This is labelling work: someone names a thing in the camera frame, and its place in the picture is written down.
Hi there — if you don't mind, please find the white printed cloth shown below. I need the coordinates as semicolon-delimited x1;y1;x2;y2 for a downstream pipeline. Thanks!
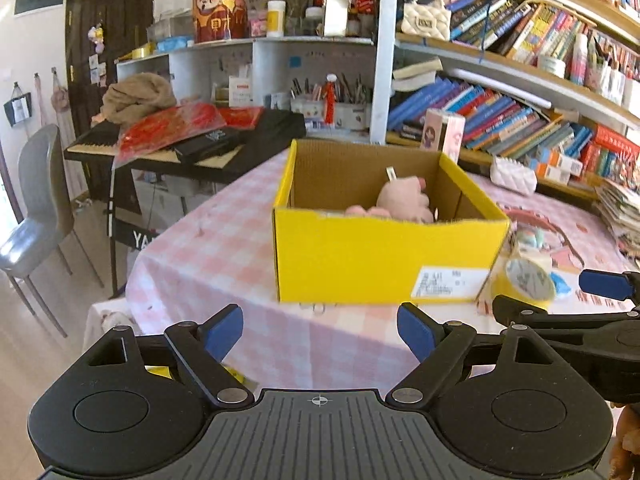
82;300;136;351

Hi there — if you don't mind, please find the black oblong case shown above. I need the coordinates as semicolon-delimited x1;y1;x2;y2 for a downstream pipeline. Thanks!
172;127;241;165

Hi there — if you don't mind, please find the pink checkered tablecloth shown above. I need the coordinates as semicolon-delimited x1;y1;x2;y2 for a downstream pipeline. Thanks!
125;147;640;396

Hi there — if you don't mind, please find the jar with white lid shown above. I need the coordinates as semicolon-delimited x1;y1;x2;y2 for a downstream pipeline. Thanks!
305;6;325;37

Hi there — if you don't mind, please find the red boxed book set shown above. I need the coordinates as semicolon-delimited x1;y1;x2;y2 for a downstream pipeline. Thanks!
580;125;640;181

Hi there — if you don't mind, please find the grey chair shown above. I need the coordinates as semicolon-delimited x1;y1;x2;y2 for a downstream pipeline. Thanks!
0;124;106;338

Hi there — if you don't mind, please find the white quilted pearl handbag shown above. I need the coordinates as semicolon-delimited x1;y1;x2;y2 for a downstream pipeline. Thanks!
401;0;452;42

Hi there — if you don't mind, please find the green wall picture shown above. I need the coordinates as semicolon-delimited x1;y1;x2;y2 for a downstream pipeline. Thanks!
14;0;66;17

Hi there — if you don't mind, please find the black keyboard stand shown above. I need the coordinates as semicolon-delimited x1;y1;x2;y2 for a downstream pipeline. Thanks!
106;165;201;301

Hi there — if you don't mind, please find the yellow tape roll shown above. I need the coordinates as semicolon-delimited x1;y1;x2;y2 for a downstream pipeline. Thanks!
490;252;557;311

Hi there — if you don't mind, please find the pink plush toy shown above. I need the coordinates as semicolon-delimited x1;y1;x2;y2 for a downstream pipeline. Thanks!
345;167;436;223

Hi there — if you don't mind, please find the white quilted pouch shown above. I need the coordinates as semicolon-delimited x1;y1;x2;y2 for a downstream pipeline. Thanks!
490;156;538;196

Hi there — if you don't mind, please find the wooden bookshelf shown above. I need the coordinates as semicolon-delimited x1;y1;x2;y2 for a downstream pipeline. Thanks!
370;0;640;201

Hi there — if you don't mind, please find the pastel striped bottle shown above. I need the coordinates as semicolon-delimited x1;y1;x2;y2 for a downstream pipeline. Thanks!
570;34;588;86

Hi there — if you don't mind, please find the dark tote bag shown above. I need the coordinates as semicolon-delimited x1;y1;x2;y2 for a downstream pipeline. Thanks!
4;81;33;128

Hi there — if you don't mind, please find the white shelf unit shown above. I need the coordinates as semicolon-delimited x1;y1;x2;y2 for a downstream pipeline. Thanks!
116;37;376;116

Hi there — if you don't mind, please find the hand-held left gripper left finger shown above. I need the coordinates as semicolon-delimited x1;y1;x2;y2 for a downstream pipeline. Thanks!
75;304;256;407

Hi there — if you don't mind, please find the cartoon printed table mat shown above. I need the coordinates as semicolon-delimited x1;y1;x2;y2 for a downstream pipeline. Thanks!
470;172;640;316

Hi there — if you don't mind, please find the fortune god red box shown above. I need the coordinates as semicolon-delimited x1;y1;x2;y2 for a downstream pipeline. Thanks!
192;0;248;43

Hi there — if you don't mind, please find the leaning row of books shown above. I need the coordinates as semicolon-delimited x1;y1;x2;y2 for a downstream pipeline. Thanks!
450;0;586;63

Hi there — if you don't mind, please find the person's right hand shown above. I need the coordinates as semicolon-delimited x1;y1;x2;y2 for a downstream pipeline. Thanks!
611;402;640;480

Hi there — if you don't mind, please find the small green pink toy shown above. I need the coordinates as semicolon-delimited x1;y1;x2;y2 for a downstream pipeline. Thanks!
515;227;548;251

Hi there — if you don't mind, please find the yellow object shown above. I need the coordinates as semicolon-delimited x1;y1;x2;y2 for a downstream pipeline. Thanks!
150;366;251;391

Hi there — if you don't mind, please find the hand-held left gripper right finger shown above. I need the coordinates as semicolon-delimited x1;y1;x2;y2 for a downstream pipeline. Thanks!
387;302;566;406

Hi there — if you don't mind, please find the white box red label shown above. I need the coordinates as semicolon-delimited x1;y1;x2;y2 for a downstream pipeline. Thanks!
228;75;253;108

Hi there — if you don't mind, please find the stack of magazines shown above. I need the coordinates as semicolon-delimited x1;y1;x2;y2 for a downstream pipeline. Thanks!
595;177;640;261

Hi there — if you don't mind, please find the red paper packet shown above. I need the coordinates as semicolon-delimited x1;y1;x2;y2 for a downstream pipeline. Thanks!
217;106;265;131

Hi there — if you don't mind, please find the beige bundled cloth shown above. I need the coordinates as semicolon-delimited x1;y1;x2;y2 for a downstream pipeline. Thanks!
100;72;177;126

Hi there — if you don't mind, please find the pink hanging pouch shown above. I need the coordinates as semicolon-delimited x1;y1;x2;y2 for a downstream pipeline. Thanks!
50;67;71;111

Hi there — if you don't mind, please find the white bottle yellow label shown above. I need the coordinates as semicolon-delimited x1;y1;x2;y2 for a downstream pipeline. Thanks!
266;0;286;38

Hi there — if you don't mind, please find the dark door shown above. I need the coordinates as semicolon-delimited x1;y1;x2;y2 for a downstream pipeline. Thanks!
65;0;158;201

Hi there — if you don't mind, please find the black electronic keyboard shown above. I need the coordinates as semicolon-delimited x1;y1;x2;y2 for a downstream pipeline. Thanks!
65;109;307;186

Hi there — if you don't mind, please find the pink figure box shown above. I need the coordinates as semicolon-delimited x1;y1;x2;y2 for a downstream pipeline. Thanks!
422;108;466;163

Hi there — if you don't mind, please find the white pen holder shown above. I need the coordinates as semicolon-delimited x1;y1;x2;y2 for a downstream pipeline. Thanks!
290;75;373;131

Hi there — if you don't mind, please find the yellow cardboard box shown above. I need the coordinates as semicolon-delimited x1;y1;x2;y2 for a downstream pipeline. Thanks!
272;139;512;305

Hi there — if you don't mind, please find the long row of books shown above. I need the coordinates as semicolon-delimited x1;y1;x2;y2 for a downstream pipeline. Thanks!
387;77;596;168

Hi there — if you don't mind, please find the blue flat box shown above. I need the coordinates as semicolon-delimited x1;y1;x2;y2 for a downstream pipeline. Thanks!
156;36;195;52

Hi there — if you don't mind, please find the red decorations plastic bag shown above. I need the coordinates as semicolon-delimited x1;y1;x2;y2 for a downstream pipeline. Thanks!
112;102;228;168

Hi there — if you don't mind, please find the white paper carton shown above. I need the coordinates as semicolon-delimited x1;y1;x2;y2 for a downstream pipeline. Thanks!
322;0;351;38

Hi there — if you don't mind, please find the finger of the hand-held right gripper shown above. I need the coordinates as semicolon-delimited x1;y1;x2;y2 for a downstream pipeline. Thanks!
492;295;640;333
579;269;640;306

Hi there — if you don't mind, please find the white stationery organiser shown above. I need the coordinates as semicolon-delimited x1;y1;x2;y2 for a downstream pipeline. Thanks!
585;30;640;106

